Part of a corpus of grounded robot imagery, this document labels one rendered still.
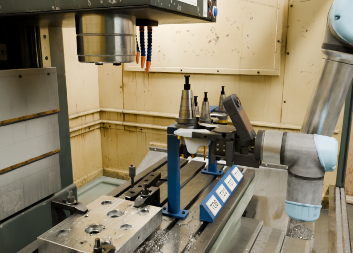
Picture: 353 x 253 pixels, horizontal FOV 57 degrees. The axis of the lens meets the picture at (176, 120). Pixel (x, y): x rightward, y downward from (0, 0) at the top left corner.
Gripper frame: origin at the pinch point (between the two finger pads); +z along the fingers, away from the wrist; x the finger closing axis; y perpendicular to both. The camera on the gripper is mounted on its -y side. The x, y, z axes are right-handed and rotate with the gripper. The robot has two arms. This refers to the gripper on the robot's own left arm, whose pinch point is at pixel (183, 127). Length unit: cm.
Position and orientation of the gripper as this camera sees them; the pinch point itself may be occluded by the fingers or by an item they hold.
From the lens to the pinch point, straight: 83.3
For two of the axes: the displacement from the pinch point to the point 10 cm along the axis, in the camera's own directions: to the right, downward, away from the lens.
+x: 4.1, -2.0, 8.9
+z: -9.1, -1.0, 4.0
